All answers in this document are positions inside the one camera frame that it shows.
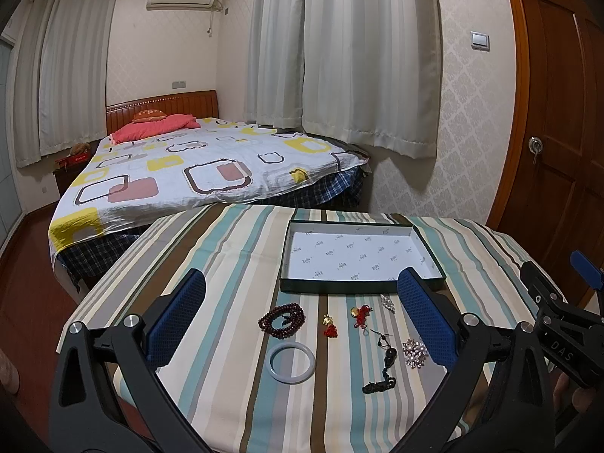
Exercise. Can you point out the patterned white bed quilt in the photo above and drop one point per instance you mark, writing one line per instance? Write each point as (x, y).
(132, 184)

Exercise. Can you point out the striped tablecloth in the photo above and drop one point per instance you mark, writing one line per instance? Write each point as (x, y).
(362, 397)

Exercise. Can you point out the plaid blue bed sheet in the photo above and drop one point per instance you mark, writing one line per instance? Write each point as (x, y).
(86, 262)

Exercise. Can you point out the pale jade bangle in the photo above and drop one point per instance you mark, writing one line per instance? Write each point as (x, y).
(290, 363)

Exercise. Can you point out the right white curtain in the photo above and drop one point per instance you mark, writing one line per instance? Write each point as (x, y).
(373, 72)

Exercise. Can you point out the left white curtain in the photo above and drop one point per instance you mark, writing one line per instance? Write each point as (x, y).
(59, 86)

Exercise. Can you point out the wooden headboard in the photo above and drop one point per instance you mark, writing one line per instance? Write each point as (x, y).
(201, 104)

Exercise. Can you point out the person's right hand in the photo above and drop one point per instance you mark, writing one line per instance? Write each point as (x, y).
(569, 400)

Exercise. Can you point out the gold charm red knot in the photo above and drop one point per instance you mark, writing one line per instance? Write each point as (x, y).
(330, 331)

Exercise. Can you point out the silver crystal brooch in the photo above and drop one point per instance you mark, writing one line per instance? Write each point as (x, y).
(387, 303)

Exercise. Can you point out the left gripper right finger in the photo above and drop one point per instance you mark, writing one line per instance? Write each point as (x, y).
(516, 414)

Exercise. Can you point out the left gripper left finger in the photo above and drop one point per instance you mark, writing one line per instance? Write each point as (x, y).
(85, 413)

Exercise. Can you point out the red pink pillow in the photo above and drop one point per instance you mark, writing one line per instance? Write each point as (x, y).
(142, 130)

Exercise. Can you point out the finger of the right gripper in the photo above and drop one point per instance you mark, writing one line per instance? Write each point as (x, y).
(541, 289)
(589, 272)

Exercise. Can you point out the white curtain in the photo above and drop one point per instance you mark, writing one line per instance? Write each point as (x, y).
(275, 71)
(373, 72)
(59, 86)

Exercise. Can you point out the metal door lock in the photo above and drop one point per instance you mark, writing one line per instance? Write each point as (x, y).
(535, 147)

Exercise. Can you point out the wooden door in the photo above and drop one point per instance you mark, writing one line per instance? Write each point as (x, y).
(555, 207)

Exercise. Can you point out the wall light switch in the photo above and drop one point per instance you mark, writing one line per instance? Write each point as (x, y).
(480, 41)

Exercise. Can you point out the middle white curtain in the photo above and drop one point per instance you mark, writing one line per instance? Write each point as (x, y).
(275, 71)

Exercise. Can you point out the red gift box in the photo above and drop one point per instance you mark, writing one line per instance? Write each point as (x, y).
(79, 153)

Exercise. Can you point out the orange embroidered cushion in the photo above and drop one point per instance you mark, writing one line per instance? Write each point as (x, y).
(149, 115)

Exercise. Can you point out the gold coin red tassel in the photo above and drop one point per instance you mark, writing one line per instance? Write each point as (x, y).
(360, 317)

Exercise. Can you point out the green shallow box tray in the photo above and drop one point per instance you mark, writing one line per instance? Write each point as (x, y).
(351, 258)

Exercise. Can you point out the dark bedside table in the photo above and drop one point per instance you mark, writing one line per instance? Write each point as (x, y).
(66, 170)

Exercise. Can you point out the person's left hand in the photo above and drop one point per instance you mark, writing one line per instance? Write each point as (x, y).
(9, 377)

